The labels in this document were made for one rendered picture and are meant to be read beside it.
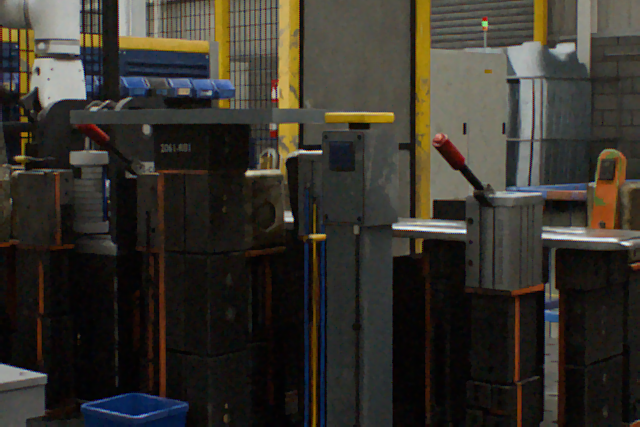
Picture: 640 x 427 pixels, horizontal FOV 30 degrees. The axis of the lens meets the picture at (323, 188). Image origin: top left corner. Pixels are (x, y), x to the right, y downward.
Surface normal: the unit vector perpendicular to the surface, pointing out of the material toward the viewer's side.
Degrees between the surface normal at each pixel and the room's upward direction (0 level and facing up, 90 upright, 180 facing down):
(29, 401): 90
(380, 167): 90
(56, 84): 90
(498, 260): 90
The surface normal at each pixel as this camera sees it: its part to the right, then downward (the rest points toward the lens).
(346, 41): 0.75, 0.05
